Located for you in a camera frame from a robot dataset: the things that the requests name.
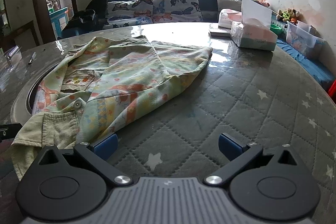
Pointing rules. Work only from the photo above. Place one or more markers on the dark pen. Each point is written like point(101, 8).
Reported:
point(32, 58)

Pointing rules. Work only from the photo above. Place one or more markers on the round black induction cooker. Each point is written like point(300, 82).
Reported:
point(32, 94)

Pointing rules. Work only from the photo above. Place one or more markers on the black clothes pile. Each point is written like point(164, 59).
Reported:
point(86, 16)

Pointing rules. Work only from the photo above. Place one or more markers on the green bowl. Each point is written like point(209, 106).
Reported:
point(276, 29)

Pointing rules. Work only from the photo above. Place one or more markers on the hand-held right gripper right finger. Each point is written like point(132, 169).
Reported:
point(228, 146)

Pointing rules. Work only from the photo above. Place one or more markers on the orange pink plush toy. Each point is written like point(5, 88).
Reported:
point(261, 0)

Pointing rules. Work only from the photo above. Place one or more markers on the pink white tissue pack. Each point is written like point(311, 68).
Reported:
point(228, 18)

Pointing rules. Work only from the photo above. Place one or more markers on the blue cabinet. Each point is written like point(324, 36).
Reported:
point(59, 22)

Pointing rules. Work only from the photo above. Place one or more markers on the flat grey book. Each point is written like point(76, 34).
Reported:
point(219, 32)

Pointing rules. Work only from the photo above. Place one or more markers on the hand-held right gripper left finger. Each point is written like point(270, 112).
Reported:
point(106, 146)

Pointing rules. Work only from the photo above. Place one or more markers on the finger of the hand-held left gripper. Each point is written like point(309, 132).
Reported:
point(9, 129)

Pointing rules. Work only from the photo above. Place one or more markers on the clear plastic container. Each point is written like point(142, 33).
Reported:
point(10, 54)

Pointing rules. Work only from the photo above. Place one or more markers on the clear plastic storage box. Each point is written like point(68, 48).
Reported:
point(302, 39)

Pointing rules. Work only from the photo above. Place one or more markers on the grey pillow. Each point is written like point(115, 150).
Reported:
point(225, 3)

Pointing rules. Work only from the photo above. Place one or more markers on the butterfly print pillow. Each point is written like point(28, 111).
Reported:
point(126, 11)
point(176, 6)

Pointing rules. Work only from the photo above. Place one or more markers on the pale green printed child's shirt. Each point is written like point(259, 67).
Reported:
point(126, 74)

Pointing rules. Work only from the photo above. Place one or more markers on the small potted plant toy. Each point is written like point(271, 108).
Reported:
point(288, 15)

